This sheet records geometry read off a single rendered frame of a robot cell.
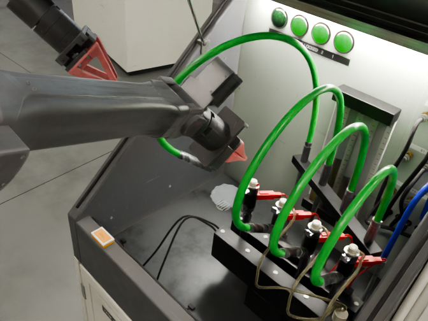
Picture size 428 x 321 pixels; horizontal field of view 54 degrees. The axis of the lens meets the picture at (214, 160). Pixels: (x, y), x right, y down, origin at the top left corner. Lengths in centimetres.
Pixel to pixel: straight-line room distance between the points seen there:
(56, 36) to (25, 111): 44
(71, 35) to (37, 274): 163
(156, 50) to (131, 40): 27
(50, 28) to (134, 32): 297
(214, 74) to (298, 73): 48
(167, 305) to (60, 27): 56
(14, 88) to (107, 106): 10
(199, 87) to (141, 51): 317
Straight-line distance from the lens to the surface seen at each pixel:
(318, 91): 74
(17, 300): 217
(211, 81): 63
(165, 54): 393
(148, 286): 93
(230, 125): 73
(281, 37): 83
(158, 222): 122
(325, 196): 97
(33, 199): 262
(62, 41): 75
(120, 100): 43
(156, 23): 378
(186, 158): 87
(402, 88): 97
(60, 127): 37
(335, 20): 97
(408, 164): 102
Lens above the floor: 170
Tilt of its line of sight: 37 degrees down
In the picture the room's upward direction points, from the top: 6 degrees clockwise
